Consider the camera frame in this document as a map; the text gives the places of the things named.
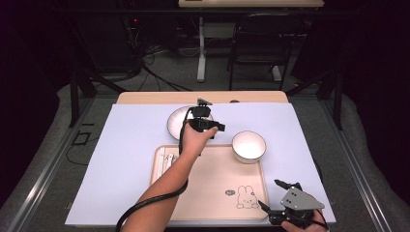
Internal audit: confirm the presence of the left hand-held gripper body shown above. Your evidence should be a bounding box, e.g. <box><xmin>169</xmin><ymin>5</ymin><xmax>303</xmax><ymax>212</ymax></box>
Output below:
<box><xmin>189</xmin><ymin>98</ymin><xmax>217</xmax><ymax>133</ymax></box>

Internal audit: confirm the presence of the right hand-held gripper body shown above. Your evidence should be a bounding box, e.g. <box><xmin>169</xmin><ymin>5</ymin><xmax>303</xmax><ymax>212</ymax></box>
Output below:
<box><xmin>269</xmin><ymin>183</ymin><xmax>326</xmax><ymax>227</ymax></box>

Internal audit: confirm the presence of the white plate with dark rim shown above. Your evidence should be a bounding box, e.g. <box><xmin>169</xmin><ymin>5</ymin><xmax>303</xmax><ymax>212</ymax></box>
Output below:
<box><xmin>166</xmin><ymin>104</ymin><xmax>216</xmax><ymax>142</ymax></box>

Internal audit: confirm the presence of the white bowl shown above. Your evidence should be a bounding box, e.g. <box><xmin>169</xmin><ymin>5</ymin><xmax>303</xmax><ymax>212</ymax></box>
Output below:
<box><xmin>231</xmin><ymin>130</ymin><xmax>268</xmax><ymax>164</ymax></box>

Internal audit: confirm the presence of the beige tray with rabbit print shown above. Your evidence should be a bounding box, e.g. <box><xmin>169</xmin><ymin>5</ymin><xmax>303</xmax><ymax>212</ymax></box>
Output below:
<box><xmin>150</xmin><ymin>143</ymin><xmax>271</xmax><ymax>222</ymax></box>

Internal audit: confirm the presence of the person's left hand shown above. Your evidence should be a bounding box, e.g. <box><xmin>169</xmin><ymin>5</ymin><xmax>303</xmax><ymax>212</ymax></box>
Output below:
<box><xmin>180</xmin><ymin>125</ymin><xmax>220</xmax><ymax>160</ymax></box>

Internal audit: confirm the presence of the person's right hand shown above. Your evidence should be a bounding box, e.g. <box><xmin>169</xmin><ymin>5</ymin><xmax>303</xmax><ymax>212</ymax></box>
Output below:
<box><xmin>280</xmin><ymin>209</ymin><xmax>331</xmax><ymax>232</ymax></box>

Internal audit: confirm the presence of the white patterned spoon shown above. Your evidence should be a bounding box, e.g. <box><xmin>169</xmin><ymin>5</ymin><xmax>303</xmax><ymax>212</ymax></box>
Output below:
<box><xmin>164</xmin><ymin>153</ymin><xmax>179</xmax><ymax>167</ymax></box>

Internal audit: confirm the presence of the light wooden table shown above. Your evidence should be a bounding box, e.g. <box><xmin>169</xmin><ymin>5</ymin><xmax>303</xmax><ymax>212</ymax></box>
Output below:
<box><xmin>115</xmin><ymin>90</ymin><xmax>289</xmax><ymax>105</ymax></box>

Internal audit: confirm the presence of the white chopsticks pair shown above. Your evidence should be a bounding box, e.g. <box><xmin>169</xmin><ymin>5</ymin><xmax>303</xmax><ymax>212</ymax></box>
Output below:
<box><xmin>158</xmin><ymin>146</ymin><xmax>166</xmax><ymax>180</ymax></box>

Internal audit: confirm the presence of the pale lavender table mat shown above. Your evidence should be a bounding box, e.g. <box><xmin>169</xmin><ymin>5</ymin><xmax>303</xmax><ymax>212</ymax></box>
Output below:
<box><xmin>64</xmin><ymin>102</ymin><xmax>337</xmax><ymax>227</ymax></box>

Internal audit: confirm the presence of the black chair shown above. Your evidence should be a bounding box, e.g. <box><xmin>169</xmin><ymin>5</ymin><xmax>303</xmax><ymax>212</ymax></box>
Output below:
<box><xmin>226</xmin><ymin>13</ymin><xmax>305</xmax><ymax>92</ymax></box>

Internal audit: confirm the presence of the black equipment with red light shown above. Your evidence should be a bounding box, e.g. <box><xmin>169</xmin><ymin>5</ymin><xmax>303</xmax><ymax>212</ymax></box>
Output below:
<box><xmin>95</xmin><ymin>13</ymin><xmax>144</xmax><ymax>73</ymax></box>

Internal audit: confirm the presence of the black horizontal bar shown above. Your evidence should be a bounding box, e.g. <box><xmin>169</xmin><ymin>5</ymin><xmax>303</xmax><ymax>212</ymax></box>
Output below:
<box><xmin>52</xmin><ymin>7</ymin><xmax>357</xmax><ymax>15</ymax></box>

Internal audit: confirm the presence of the aluminium floor rail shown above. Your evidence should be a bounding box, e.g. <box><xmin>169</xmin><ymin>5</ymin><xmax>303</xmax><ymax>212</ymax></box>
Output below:
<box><xmin>6</xmin><ymin>96</ymin><xmax>95</xmax><ymax>232</ymax></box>
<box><xmin>318</xmin><ymin>99</ymin><xmax>394</xmax><ymax>232</ymax></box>

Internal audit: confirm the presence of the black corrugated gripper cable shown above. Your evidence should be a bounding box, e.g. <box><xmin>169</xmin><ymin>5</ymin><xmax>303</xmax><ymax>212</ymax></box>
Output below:
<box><xmin>115</xmin><ymin>107</ymin><xmax>194</xmax><ymax>232</ymax></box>

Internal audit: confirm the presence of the black metal stand frame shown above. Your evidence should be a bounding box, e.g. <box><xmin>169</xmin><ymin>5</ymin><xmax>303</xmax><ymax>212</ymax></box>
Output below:
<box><xmin>68</xmin><ymin>69</ymin><xmax>128</xmax><ymax>129</ymax></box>
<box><xmin>284</xmin><ymin>69</ymin><xmax>344</xmax><ymax>131</ymax></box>

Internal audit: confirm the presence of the thin black floor cable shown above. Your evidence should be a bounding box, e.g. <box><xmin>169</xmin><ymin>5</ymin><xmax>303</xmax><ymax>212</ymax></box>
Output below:
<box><xmin>65</xmin><ymin>130</ymin><xmax>100</xmax><ymax>167</ymax></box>

